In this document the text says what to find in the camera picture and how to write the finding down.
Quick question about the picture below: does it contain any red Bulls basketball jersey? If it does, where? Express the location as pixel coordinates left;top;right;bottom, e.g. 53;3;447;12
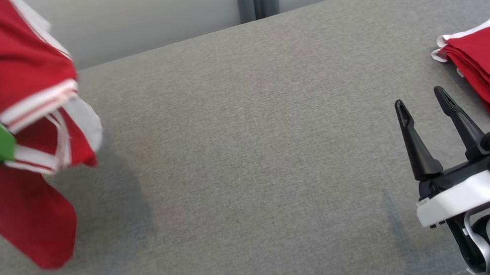
0;0;125;275

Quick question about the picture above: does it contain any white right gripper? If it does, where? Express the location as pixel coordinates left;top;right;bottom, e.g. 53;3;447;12
392;77;490;231

